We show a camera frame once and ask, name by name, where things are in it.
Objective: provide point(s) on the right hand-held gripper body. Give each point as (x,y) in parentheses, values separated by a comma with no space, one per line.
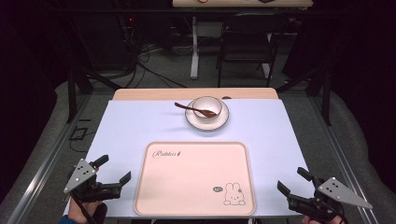
(337,191)

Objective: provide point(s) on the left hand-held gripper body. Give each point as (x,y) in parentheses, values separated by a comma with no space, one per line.
(85,186)

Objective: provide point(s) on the pink tray with rabbit print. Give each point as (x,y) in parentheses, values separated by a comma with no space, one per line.
(193,183)

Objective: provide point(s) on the brown wooden spoon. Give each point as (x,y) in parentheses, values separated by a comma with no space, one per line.
(186,107)

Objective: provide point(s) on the white plate with dark rim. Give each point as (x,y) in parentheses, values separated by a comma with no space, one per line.
(205,124)

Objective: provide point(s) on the white bowl with dark rim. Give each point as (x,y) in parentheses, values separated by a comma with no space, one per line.
(204,104)

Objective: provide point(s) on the person's left hand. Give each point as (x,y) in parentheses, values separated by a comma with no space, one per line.
(79,213)

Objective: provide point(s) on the person's right hand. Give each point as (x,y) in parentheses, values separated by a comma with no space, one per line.
(334,221)

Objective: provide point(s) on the pale blue table mat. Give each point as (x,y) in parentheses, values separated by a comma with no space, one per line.
(130,130)

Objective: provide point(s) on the black metal stand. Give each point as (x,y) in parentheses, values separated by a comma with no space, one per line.
(73,93)
(325,93)

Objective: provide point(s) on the light wooden table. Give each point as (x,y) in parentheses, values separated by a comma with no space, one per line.
(155,94)

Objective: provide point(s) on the black chair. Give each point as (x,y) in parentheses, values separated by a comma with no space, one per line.
(246,40)

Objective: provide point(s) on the wooden desk with white legs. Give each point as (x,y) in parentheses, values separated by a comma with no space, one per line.
(195,46)

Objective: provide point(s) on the aluminium floor rail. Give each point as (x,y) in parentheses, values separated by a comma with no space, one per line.
(345,161)
(46,168)

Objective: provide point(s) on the black square floor bracket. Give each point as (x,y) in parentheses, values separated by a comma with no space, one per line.
(77,133)

